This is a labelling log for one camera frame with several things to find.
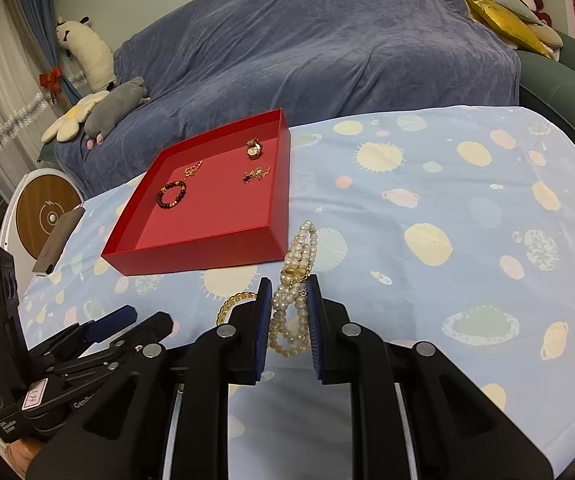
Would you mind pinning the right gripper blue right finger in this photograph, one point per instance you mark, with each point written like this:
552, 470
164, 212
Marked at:
343, 351

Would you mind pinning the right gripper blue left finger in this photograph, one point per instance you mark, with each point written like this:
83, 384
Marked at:
234, 352

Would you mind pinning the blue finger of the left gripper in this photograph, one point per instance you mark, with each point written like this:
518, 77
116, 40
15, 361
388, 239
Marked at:
111, 324
150, 331

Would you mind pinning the dark bead bracelet gold accents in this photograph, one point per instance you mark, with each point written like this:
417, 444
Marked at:
171, 194

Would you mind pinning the gold filigree brooch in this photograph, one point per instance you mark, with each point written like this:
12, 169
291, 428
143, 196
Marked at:
256, 174

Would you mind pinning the gold round earring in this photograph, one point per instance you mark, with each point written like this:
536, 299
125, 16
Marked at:
254, 149

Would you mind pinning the round wooden white side table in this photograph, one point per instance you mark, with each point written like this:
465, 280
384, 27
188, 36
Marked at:
38, 202

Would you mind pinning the red shallow box tray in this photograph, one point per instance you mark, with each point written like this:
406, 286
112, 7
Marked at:
221, 221

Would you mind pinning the cream flower-shaped pillow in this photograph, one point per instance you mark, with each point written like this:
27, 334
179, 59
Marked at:
66, 127

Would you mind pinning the grey plush toy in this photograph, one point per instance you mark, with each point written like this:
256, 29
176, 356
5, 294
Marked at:
119, 103

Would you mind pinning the white sheer curtain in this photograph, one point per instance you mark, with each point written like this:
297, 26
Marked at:
25, 109

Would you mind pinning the red tassel curtain tie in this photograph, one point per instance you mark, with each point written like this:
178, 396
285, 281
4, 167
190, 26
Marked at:
51, 81

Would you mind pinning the white long plush toy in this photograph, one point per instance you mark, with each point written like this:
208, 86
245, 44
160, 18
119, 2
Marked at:
91, 52

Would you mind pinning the blue-grey velvet blanket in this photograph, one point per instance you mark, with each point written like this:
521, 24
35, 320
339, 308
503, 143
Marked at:
212, 62

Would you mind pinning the dark green sofa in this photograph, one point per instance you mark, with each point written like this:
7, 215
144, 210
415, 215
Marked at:
522, 78

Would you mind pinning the blue curtain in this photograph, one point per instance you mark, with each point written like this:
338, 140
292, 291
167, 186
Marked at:
40, 17

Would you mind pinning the gold satin cushion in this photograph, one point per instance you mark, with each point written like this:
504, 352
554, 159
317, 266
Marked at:
507, 25

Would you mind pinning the beige plush toy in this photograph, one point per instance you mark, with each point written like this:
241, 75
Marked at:
552, 41

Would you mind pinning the gold chain bangle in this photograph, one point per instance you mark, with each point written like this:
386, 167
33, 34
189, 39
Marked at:
225, 310

